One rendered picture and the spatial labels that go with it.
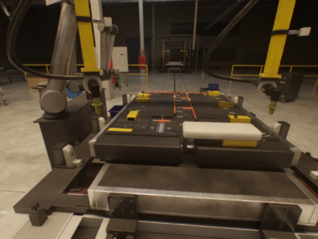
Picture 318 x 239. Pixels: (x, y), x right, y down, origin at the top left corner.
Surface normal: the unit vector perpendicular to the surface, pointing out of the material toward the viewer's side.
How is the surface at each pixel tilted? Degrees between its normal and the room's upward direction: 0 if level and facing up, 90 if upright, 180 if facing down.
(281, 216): 90
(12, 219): 0
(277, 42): 90
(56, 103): 90
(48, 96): 85
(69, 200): 0
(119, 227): 0
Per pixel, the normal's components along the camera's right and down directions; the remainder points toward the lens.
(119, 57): 0.04, 0.36
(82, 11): 0.40, 0.33
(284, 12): -0.33, 0.34
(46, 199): 0.00, -0.93
